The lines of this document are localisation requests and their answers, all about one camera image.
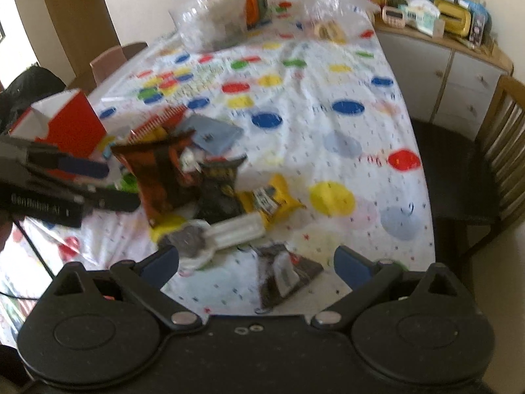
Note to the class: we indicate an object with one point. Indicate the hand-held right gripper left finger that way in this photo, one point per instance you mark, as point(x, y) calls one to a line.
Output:
point(163, 262)

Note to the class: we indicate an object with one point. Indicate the dark wooden chair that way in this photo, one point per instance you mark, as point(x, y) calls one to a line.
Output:
point(455, 172)

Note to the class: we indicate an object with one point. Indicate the red striped snack packet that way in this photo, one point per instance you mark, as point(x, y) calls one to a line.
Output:
point(158, 125)

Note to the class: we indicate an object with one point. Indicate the orange green packet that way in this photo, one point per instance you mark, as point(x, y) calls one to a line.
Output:
point(256, 4)

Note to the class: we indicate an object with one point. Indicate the tissue box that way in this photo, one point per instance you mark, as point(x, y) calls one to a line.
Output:
point(422, 14)

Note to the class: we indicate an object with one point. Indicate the black bag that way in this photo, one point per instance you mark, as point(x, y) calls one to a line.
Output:
point(28, 94)

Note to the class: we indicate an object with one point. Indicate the small clear plastic bag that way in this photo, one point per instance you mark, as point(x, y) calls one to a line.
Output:
point(340, 6)

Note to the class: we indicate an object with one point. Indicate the orange black snack packet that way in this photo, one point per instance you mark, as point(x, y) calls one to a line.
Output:
point(160, 176)

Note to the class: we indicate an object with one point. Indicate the grey-blue snack packet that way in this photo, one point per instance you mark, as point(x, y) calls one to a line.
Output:
point(213, 133)

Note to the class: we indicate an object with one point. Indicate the beige pastry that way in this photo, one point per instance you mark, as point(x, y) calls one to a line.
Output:
point(330, 33)

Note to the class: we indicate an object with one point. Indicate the yellow snack packet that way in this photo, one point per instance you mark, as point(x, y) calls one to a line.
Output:
point(272, 203)

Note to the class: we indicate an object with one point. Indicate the green snack packet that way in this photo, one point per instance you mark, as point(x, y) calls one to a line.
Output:
point(129, 182)

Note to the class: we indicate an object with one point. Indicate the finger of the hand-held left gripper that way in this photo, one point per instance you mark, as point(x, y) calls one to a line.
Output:
point(115, 202)
point(84, 170)

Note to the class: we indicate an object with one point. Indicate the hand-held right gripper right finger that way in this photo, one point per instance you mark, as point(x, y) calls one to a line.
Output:
point(352, 264)

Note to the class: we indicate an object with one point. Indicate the dark grey snack packet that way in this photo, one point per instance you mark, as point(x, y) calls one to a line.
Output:
point(283, 277)

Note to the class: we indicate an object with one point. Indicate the wooden chair with pink cover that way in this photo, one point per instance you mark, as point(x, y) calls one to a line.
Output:
point(117, 61)

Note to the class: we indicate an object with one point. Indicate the large clear plastic bag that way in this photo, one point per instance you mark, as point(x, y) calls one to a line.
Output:
point(213, 16)

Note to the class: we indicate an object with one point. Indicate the yellow box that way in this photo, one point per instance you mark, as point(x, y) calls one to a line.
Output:
point(453, 18)

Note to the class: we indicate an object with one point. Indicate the red cardboard box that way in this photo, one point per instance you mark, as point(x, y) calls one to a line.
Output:
point(74, 123)

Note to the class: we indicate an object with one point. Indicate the white cabinet with wooden top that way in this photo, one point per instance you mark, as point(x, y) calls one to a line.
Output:
point(426, 78)

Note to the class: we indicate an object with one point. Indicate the white snack packet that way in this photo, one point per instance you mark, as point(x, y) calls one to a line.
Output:
point(229, 232)

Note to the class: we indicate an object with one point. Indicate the wooden door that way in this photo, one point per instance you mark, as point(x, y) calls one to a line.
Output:
point(69, 20)

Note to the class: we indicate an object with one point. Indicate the polka dot tablecloth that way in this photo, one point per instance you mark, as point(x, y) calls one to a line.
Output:
point(307, 152)

